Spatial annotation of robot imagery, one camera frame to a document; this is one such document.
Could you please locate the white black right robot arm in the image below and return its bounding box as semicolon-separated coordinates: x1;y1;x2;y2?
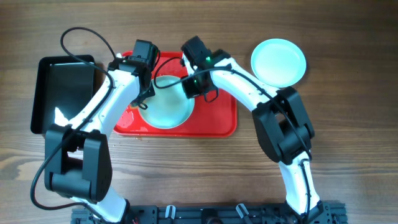
181;36;321;222

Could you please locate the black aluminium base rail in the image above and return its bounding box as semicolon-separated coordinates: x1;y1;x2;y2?
70;203;348;224

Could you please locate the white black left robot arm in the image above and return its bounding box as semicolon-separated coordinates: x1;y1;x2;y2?
30;40;160;223

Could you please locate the red plastic tray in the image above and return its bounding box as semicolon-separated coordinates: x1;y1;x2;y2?
112;50;239;138

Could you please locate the light blue plate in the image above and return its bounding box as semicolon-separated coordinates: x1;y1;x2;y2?
139;83;195;129
251;39;307;88

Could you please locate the black water basin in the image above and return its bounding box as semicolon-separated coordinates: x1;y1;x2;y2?
30;56;95;134

